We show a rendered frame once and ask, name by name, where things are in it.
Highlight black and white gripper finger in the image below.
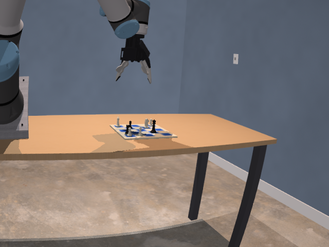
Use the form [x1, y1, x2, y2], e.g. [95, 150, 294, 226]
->
[140, 52, 152, 84]
[116, 60, 129, 81]

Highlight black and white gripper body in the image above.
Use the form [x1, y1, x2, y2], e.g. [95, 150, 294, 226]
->
[120, 34, 145, 62]

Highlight blue and cream chessboard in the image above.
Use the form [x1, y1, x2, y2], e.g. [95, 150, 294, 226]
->
[109, 124, 177, 140]

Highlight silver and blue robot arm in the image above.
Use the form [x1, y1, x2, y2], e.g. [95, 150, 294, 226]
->
[0, 0, 150, 125]

